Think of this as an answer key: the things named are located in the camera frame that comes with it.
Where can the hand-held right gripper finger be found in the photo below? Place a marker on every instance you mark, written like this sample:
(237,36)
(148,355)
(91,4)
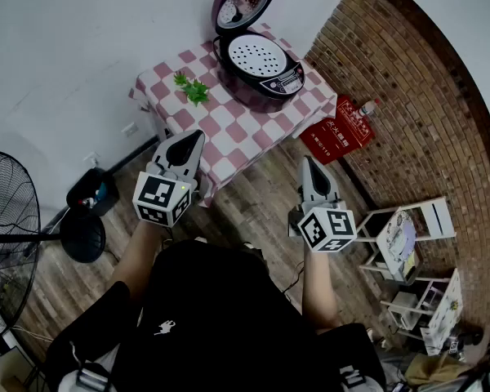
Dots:
(303,186)
(334,192)

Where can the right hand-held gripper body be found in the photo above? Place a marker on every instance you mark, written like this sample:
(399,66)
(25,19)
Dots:
(326,229)

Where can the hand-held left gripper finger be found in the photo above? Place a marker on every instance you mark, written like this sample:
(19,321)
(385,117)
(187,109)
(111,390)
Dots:
(197,159)
(163,150)

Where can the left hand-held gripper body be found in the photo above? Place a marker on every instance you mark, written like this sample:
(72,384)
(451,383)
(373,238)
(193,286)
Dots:
(159,196)

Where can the white perforated steamer tray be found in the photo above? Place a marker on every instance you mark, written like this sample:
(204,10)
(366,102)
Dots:
(255,57)

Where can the person's left forearm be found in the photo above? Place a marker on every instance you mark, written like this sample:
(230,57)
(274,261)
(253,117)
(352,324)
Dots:
(136,255)

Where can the person's right forearm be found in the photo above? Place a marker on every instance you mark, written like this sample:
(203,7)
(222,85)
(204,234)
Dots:
(320,288)

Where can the pink white checkered tablecloth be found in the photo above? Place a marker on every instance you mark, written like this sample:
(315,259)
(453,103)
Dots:
(228,125)

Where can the red fire equipment box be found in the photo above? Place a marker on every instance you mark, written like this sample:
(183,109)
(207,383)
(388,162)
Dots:
(330,141)

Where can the green artificial plant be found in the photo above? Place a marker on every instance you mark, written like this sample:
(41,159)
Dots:
(194,90)

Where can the black waste bin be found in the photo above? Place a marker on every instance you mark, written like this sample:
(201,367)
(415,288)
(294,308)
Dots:
(90,186)

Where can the illustrated paper board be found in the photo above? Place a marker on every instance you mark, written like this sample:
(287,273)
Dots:
(398,243)

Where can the black standing fan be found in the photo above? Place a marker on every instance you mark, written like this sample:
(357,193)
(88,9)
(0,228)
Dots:
(81,239)

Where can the white bottle with red cap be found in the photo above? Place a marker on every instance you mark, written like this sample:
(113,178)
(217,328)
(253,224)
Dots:
(365,108)

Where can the purple black rice cooker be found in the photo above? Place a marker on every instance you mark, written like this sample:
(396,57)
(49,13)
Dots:
(281,86)

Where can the white folding chair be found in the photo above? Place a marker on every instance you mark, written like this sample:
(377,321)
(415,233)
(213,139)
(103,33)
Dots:
(441,219)

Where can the person's black shirt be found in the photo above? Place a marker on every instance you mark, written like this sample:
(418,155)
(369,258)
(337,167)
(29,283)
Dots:
(220,308)

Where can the white small rack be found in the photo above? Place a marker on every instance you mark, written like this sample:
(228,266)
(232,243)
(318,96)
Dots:
(445,313)

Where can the brown paper bag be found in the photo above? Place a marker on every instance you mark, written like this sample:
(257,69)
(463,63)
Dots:
(433,368)

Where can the white wall socket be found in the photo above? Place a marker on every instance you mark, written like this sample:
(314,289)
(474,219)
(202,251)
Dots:
(92,159)
(129,130)

